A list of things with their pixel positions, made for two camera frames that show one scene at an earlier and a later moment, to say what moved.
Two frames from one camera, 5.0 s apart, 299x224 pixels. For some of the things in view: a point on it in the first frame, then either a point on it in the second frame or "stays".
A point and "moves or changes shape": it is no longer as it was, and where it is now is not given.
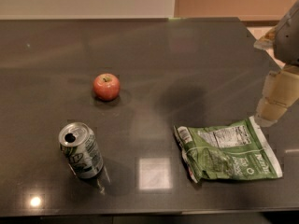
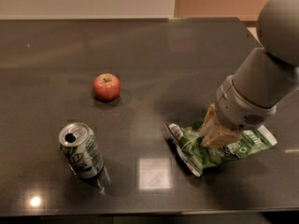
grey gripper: [288, 41] → [239, 110]
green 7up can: [79, 146] stays
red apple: [106, 87] stays
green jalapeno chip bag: [233, 151] moves or changes shape
